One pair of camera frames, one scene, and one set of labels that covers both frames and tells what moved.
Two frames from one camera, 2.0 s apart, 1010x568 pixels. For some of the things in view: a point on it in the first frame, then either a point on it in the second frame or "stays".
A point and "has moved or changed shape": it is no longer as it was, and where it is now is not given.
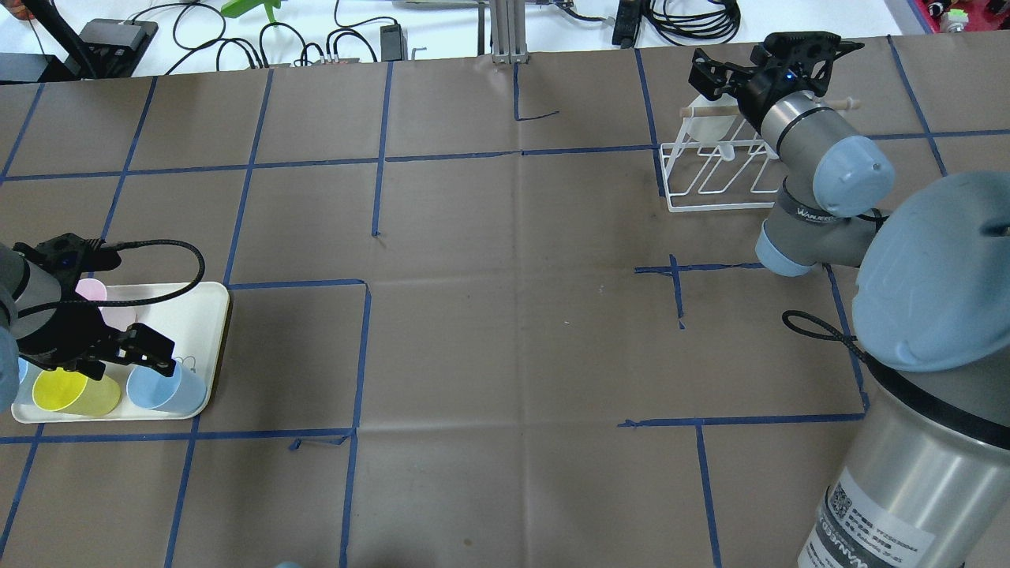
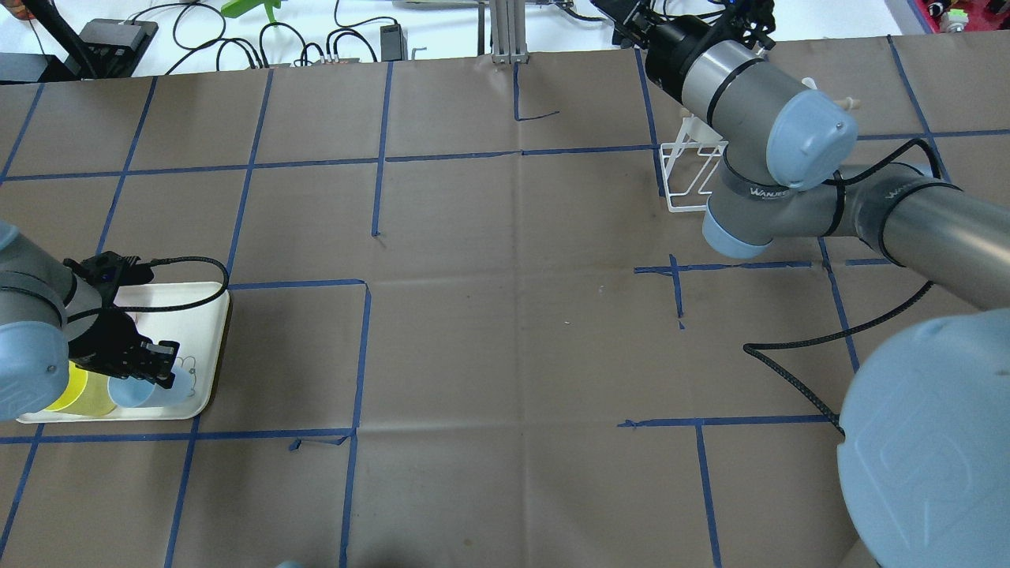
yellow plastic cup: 73,391 stays
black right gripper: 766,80 -> 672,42
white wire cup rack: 714,175 stays
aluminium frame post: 508,32 stays
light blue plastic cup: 184,392 has moved or changed shape
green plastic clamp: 237,8 stays
